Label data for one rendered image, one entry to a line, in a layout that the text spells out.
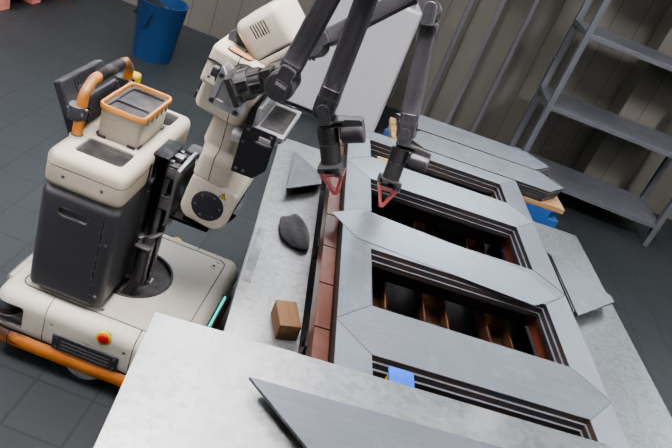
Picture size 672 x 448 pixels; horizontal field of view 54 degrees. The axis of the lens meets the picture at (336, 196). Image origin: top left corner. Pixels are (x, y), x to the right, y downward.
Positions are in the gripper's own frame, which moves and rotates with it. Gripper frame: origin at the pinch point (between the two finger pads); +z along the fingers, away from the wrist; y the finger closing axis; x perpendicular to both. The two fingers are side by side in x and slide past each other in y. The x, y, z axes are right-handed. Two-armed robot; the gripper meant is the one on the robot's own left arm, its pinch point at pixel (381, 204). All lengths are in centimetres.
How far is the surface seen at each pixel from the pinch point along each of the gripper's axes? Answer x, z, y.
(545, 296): -53, 8, -21
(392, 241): -3.2, 5.8, -18.1
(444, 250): -20.8, 5.1, -13.7
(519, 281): -45.5, 6.9, -17.7
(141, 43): 145, 0, 276
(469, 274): -27.7, 7.7, -22.7
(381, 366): 1, 21, -68
